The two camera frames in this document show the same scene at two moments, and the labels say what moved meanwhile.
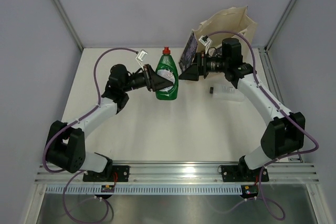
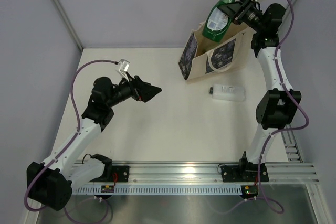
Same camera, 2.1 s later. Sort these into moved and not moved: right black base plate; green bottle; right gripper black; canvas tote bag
Moved: green bottle; right gripper black
Not moved: right black base plate; canvas tote bag
